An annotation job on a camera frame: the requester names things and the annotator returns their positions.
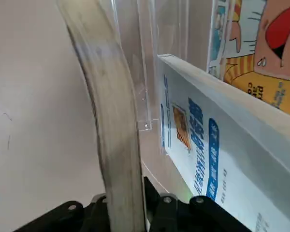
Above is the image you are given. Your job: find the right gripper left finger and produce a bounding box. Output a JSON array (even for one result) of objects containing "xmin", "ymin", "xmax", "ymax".
[{"xmin": 14, "ymin": 192, "xmax": 111, "ymax": 232}]

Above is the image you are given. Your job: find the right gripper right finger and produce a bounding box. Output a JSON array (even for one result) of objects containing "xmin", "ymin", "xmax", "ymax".
[{"xmin": 144, "ymin": 176, "xmax": 252, "ymax": 232}]

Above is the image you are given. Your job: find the blue and white book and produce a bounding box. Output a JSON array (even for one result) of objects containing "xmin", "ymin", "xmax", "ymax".
[{"xmin": 156, "ymin": 54, "xmax": 290, "ymax": 232}]

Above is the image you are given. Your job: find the clear acrylic storage rack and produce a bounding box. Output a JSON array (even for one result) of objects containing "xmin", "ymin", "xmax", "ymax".
[{"xmin": 108, "ymin": 0, "xmax": 290, "ymax": 232}]

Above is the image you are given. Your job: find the orange cartoon comic book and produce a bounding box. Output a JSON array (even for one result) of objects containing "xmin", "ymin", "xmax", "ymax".
[{"xmin": 206, "ymin": 0, "xmax": 290, "ymax": 119}]

